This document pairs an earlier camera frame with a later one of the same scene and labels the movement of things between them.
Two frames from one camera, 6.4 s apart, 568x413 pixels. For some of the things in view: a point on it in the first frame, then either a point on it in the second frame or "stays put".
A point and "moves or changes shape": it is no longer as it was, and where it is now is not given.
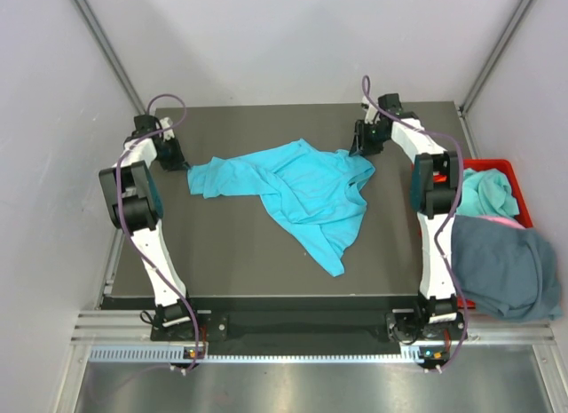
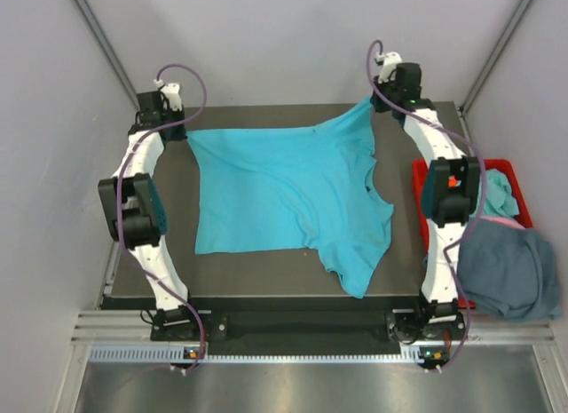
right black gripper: (366, 149) → (377, 106)
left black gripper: (178, 162) → (178, 135)
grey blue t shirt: (505, 271) stays put
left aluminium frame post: (124, 74) stays put
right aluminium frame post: (499, 50) stays put
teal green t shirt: (486, 193) stays put
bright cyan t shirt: (319, 192) moves or changes shape
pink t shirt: (503, 221) stays put
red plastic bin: (507, 167) stays put
